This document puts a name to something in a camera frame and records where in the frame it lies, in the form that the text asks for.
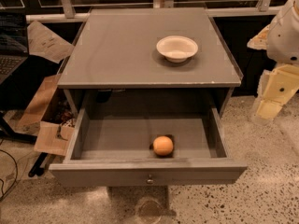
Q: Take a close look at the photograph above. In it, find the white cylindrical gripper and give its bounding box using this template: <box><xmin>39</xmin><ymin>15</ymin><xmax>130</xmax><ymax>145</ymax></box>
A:
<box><xmin>247</xmin><ymin>25</ymin><xmax>299</xmax><ymax>119</ymax></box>

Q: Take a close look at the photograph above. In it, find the orange fruit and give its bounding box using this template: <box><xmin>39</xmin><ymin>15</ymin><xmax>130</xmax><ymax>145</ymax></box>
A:
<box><xmin>153</xmin><ymin>136</ymin><xmax>174</xmax><ymax>156</ymax></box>

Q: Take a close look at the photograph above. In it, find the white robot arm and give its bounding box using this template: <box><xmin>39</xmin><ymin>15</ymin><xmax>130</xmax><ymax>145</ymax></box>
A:
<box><xmin>247</xmin><ymin>0</ymin><xmax>299</xmax><ymax>120</ymax></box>

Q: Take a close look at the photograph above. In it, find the grey cabinet with counter top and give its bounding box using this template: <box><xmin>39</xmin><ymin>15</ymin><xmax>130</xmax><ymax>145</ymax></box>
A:
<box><xmin>58</xmin><ymin>7</ymin><xmax>242</xmax><ymax>113</ymax></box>

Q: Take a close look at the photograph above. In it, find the small metal drawer knob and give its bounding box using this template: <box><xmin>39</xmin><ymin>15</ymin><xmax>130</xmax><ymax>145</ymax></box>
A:
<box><xmin>146</xmin><ymin>175</ymin><xmax>154</xmax><ymax>185</ymax></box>

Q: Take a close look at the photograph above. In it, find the grey open top drawer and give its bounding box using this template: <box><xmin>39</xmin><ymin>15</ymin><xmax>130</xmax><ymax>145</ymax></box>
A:
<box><xmin>50</xmin><ymin>108</ymin><xmax>247</xmax><ymax>187</ymax></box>

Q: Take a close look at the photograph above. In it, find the white paper bowl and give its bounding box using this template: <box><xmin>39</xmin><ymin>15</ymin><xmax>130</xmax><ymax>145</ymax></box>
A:
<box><xmin>156</xmin><ymin>35</ymin><xmax>198</xmax><ymax>63</ymax></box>

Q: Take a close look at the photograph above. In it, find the open cardboard box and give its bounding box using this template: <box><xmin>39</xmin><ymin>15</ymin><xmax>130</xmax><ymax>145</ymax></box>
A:
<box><xmin>18</xmin><ymin>75</ymin><xmax>74</xmax><ymax>156</ymax></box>

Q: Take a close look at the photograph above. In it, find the crumpled brown paper sheet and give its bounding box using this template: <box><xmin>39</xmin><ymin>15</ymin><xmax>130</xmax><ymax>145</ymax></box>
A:
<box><xmin>27</xmin><ymin>21</ymin><xmax>74</xmax><ymax>63</ymax></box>

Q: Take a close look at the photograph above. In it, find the black laptop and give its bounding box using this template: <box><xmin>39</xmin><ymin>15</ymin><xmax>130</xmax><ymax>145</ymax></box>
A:
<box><xmin>0</xmin><ymin>10</ymin><xmax>29</xmax><ymax>84</ymax></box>

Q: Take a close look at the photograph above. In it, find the black stand leg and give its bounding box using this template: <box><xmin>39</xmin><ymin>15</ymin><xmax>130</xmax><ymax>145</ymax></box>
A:
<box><xmin>0</xmin><ymin>112</ymin><xmax>36</xmax><ymax>144</ymax></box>

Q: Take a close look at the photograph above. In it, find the white horizontal rail pipe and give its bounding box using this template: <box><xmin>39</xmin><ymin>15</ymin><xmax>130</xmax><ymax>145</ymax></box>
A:
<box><xmin>26</xmin><ymin>6</ymin><xmax>281</xmax><ymax>23</ymax></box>

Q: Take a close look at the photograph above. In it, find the black cable on floor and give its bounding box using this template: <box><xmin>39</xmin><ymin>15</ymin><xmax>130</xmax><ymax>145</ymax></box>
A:
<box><xmin>0</xmin><ymin>148</ymin><xmax>19</xmax><ymax>201</ymax></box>

